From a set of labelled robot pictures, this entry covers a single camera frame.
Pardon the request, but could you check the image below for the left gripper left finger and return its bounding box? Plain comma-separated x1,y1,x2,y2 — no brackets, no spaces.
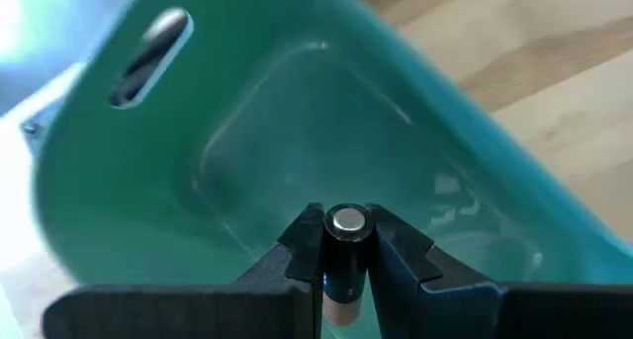
42,203,325,339

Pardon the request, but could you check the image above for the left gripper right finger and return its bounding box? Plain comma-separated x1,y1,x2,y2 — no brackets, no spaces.
366,204,633,339

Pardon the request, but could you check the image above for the copper and black AA battery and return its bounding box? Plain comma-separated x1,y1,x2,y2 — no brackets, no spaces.
320,203,376,327

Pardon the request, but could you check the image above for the green plastic bin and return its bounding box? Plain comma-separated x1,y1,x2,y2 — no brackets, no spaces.
32,0,633,339

